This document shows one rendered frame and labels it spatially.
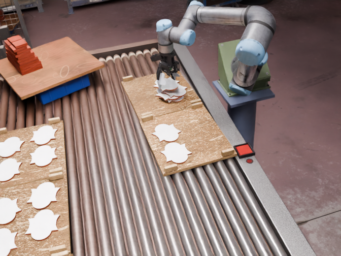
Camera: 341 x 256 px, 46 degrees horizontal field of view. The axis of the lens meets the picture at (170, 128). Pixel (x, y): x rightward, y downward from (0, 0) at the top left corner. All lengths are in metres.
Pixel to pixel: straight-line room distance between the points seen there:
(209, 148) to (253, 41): 0.52
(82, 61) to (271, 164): 1.60
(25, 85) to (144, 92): 0.65
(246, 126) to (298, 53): 2.28
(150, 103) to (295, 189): 1.33
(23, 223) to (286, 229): 1.01
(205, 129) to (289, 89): 2.13
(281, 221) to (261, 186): 0.19
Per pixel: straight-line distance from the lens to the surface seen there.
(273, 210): 1.66
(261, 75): 2.35
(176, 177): 1.77
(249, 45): 1.67
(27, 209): 1.78
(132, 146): 1.95
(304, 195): 2.99
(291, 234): 1.60
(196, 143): 1.90
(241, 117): 2.41
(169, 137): 1.93
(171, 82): 2.18
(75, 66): 2.42
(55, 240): 1.63
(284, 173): 3.12
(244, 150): 1.88
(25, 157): 2.03
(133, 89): 2.32
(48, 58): 2.58
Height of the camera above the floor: 2.18
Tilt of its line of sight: 38 degrees down
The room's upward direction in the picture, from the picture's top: 5 degrees counter-clockwise
